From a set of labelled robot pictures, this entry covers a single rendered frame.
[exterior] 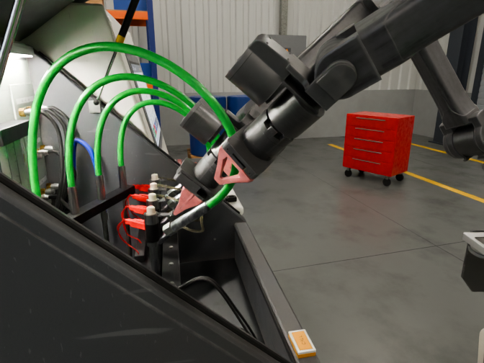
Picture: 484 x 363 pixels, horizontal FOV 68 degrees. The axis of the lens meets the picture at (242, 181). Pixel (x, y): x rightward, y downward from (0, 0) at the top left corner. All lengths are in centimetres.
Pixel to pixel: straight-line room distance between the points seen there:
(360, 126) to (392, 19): 451
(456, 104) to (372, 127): 392
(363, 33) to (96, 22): 76
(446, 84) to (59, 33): 92
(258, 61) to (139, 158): 64
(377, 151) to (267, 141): 438
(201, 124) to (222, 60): 672
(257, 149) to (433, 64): 54
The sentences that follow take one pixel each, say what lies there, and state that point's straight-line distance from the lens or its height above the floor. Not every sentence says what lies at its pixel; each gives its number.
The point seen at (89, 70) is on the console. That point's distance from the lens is 105.
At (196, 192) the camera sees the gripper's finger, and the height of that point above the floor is 117.
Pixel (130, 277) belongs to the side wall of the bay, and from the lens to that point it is 39.
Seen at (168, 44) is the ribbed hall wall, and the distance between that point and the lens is 718.
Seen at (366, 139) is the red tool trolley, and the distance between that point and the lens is 490.
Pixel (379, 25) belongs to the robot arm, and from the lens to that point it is 43.
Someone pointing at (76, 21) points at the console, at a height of 150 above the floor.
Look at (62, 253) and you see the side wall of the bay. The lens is 39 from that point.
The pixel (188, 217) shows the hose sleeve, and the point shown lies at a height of 115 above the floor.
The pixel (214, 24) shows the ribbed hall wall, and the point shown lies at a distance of 732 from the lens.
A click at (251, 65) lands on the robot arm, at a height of 139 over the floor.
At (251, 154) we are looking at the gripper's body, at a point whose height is 128.
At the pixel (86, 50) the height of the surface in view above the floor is 142.
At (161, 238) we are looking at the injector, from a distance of 75.
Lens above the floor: 139
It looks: 17 degrees down
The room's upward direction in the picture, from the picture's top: straight up
